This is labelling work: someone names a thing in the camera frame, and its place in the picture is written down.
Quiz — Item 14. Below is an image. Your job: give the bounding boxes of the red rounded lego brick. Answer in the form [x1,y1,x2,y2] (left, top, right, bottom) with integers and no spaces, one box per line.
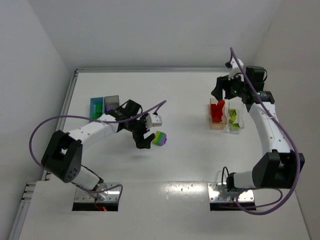
[210,100,225,123]

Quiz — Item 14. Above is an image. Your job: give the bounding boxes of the green square lego brick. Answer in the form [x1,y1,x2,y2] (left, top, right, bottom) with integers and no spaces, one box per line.
[91,102,103,119]

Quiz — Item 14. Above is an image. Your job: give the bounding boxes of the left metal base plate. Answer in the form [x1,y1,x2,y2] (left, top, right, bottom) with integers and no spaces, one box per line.
[74,182,123,204]

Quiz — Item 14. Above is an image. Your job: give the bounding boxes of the purple cable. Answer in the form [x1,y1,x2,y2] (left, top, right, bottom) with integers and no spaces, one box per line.
[229,47,301,216]
[28,99,167,201]

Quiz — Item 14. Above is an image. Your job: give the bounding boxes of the purple rounded lego brick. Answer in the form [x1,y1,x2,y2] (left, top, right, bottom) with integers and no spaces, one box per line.
[105,105,114,113]

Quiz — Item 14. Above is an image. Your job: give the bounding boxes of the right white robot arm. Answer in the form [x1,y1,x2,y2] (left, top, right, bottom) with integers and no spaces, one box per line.
[211,63,305,192]

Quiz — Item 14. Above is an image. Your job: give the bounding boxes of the clear plastic bin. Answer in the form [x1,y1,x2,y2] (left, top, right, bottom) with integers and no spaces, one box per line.
[226,101,245,134]

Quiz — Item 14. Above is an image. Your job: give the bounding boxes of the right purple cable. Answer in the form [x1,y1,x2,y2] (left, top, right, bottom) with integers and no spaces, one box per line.
[229,47,301,216]

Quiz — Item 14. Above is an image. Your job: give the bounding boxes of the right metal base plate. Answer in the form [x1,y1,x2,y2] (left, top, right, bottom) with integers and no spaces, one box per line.
[207,182,255,204]

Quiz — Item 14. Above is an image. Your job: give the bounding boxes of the lime green lego bricks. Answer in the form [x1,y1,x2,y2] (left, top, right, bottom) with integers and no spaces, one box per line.
[228,108,237,124]

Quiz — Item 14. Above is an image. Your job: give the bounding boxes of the aluminium frame rail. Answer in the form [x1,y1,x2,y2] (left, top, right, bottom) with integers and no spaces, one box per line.
[4,66,287,240]

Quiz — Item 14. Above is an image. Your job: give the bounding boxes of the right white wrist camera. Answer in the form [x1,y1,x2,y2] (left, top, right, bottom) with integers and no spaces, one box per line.
[225,57,242,80]

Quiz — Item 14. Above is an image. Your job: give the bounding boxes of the multicolour lego tower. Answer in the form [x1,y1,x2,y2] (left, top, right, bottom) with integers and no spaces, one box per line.
[152,130,167,146]

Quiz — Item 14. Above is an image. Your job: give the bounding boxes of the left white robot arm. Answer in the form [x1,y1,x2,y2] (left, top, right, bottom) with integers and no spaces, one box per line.
[41,99,162,193]

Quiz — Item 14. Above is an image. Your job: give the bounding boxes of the dark smoky plastic bin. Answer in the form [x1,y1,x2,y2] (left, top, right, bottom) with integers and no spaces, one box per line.
[103,95,120,114]

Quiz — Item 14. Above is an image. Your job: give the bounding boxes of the wooden tan bin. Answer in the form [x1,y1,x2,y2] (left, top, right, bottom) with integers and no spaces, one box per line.
[209,97,228,130]

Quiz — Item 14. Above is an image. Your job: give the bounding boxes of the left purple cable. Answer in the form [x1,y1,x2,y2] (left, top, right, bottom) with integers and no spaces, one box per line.
[28,99,167,201]

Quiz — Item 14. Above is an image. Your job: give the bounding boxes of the blue plastic bin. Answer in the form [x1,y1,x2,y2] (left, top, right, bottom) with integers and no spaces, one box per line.
[89,97,104,119]

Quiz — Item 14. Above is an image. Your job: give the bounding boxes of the metal base plate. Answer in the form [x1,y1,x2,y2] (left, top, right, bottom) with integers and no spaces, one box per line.
[207,182,255,204]
[74,182,123,204]

